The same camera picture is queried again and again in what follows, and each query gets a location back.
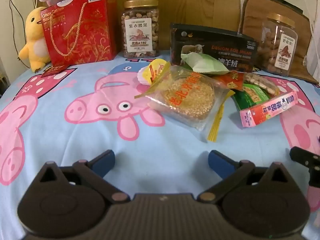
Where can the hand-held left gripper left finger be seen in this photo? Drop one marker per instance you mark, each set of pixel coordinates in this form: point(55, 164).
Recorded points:
point(105, 161)

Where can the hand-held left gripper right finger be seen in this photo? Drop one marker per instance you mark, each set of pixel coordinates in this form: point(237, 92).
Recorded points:
point(220, 162)

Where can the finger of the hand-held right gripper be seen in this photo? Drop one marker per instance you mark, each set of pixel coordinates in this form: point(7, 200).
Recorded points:
point(303, 157)

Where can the pink candy box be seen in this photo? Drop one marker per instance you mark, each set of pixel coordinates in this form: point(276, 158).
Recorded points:
point(267, 108)

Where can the clear sesame cake packet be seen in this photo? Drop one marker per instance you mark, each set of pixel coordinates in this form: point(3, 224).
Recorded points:
point(190, 97)

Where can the dark green snack packet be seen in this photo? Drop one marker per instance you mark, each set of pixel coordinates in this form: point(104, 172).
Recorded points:
point(250, 96)

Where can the red snack packet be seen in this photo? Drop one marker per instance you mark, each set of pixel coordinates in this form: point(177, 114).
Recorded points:
point(232, 80)

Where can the clear nut bar packet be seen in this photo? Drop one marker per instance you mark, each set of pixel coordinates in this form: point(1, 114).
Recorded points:
point(260, 82)

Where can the pale green snack packet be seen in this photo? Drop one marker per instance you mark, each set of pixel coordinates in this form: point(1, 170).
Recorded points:
point(202, 63)

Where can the yellow white snack packet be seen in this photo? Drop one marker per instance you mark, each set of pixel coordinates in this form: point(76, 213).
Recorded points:
point(156, 68)

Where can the black cardboard box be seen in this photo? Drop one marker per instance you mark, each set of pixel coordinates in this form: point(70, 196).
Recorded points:
point(220, 47)

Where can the printed blanket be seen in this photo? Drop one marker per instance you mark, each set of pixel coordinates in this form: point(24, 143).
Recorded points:
point(75, 135)

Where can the small red paper tag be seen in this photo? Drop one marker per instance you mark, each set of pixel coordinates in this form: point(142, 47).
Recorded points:
point(53, 70)

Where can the pecan jar with gold lid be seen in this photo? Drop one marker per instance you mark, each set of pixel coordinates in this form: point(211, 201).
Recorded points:
point(277, 47)

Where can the red gift bag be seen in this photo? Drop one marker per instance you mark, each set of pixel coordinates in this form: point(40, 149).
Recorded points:
point(82, 30)

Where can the cashew jar with gold lid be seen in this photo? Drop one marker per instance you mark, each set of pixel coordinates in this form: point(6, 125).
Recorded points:
point(140, 30)

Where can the brown seat cushion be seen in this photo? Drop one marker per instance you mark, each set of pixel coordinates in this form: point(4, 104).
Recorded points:
point(252, 17)

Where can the yellow duck plush toy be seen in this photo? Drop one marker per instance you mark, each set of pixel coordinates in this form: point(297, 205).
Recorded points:
point(33, 30)

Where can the brown cardboard sheet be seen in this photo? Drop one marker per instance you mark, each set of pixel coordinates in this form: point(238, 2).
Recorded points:
point(187, 2)

